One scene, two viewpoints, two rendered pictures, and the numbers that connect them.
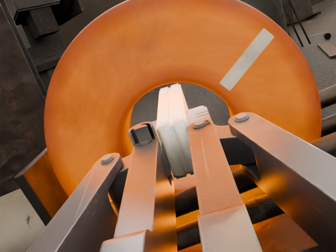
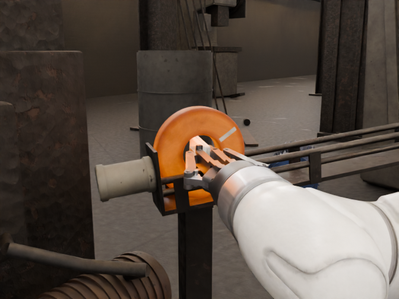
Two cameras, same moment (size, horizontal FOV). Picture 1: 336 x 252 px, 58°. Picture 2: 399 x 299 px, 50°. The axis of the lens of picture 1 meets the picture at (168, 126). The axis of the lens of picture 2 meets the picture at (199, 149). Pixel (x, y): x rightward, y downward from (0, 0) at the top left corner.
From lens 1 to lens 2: 0.56 m
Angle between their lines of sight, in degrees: 24
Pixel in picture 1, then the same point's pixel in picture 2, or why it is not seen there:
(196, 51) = (215, 127)
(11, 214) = (135, 167)
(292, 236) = not seen: hidden behind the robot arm
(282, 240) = not seen: hidden behind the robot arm
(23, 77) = (82, 106)
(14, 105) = (73, 121)
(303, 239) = not seen: hidden behind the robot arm
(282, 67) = (236, 139)
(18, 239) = (138, 177)
